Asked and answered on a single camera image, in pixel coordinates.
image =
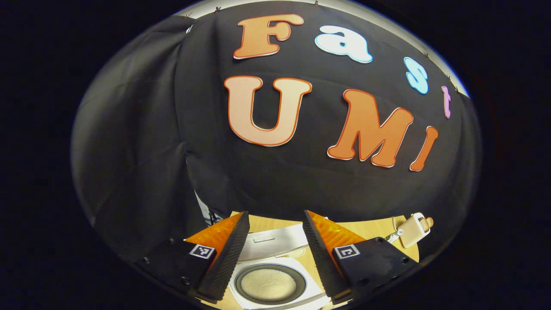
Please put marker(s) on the heap of white rice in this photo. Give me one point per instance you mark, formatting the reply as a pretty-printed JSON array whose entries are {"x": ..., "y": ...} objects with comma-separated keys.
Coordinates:
[{"x": 269, "y": 284}]

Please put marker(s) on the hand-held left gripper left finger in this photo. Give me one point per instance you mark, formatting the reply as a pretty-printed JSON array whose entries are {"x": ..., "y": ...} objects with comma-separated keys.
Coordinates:
[{"x": 226, "y": 262}]

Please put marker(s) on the white rice cooker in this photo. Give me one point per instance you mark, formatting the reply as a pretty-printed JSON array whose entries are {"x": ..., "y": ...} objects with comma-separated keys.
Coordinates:
[{"x": 275, "y": 241}]

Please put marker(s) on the white toaster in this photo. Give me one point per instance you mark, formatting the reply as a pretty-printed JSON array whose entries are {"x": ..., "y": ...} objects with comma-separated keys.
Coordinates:
[{"x": 411, "y": 232}]

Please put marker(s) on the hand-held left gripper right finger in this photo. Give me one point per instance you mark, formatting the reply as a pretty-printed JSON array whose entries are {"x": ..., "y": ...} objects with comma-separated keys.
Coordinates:
[{"x": 323, "y": 262}]

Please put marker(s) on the black backdrop cloth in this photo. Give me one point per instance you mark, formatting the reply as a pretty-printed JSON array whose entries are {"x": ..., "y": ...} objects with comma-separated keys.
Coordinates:
[{"x": 301, "y": 185}]

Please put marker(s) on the toasted bread slice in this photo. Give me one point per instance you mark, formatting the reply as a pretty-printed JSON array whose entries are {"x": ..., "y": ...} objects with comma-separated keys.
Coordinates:
[{"x": 428, "y": 222}]

